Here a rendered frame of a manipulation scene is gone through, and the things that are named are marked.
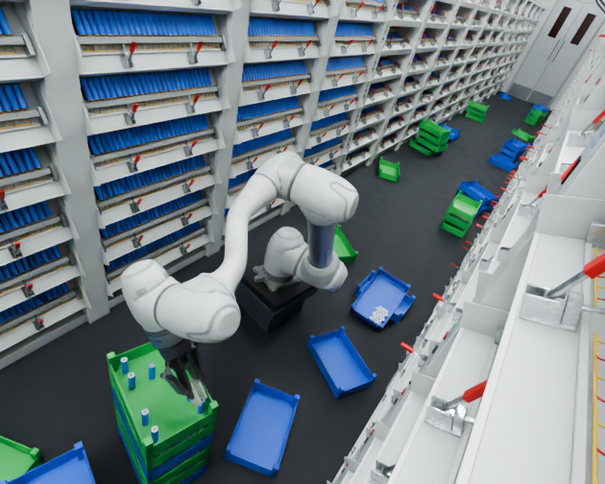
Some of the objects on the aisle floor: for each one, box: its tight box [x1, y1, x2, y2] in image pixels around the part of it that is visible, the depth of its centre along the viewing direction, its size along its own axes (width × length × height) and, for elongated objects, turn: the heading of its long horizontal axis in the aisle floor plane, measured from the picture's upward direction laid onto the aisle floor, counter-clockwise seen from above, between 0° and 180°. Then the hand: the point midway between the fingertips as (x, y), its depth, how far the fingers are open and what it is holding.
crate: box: [351, 266, 411, 331], centre depth 208 cm, size 30×20×8 cm
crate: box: [306, 326, 376, 399], centre depth 177 cm, size 30×20×8 cm
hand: (196, 392), depth 101 cm, fingers closed, pressing on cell
